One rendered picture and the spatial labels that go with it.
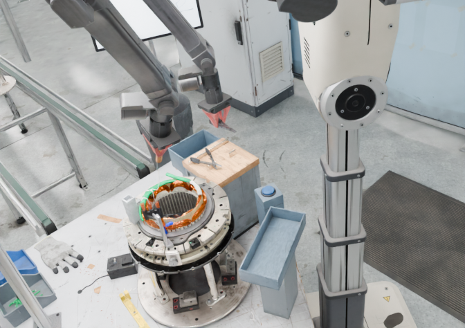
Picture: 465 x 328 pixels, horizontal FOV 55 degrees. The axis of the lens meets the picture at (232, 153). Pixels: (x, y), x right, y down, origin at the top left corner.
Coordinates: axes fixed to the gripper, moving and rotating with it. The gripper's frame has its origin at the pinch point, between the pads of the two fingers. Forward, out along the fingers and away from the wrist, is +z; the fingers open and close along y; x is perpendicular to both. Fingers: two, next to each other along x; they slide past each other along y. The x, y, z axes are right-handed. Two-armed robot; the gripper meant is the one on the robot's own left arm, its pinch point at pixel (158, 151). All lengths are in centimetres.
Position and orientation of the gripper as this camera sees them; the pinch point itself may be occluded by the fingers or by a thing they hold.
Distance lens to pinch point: 122.3
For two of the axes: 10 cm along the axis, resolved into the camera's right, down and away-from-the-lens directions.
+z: -1.8, 6.3, 7.6
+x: 7.9, -3.6, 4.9
